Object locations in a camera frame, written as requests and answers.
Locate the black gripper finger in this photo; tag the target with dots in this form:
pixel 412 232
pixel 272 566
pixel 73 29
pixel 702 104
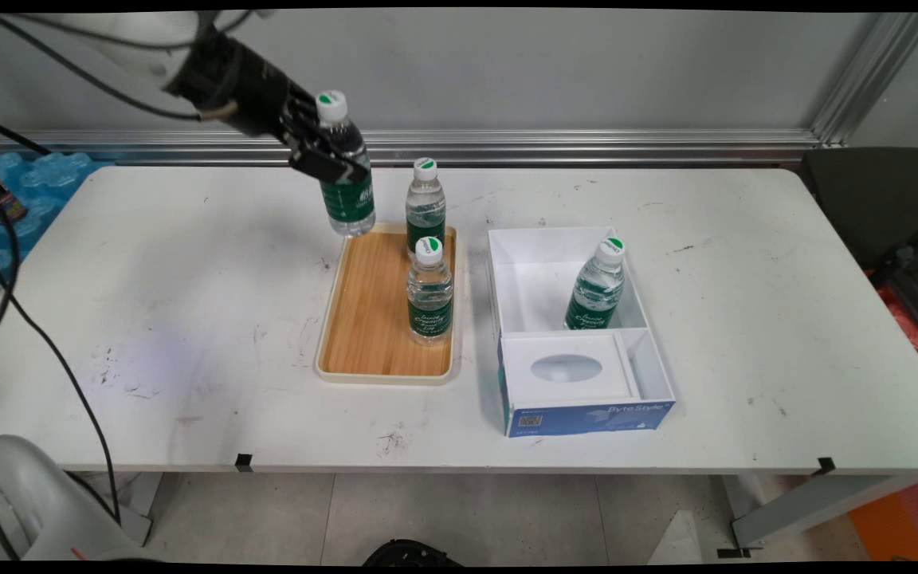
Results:
pixel 327 167
pixel 305 115

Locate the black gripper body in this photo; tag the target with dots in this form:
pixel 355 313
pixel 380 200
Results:
pixel 244 84

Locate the green label water bottle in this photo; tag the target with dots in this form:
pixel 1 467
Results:
pixel 425 203
pixel 429 295
pixel 349 207
pixel 596 291

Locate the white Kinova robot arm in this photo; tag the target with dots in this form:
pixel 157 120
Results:
pixel 29 494

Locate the bamboo tray with cream rim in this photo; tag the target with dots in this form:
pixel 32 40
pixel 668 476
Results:
pixel 367 335

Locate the blue wrapped bottle pack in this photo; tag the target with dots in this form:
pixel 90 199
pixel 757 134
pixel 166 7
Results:
pixel 45 199

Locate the black tape mark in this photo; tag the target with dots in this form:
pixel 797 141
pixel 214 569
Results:
pixel 243 462
pixel 825 466

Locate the white insert with oval hole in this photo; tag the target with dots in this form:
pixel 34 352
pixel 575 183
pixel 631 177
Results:
pixel 566 391

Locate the white and blue cardboard box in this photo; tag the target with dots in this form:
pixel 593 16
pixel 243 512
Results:
pixel 586 418

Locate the black round floor object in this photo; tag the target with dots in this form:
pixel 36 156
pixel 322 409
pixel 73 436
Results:
pixel 411 554

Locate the grey metal table leg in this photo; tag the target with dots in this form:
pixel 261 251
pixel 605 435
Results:
pixel 810 502

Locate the red item beside table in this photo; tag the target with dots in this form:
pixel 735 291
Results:
pixel 909 323

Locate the orange floor panel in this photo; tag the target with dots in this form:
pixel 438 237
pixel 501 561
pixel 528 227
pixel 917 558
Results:
pixel 901 522

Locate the horizontal aluminium rail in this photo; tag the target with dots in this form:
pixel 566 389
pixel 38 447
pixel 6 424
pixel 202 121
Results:
pixel 586 147

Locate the slanted aluminium post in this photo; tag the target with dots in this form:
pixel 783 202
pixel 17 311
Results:
pixel 865 80

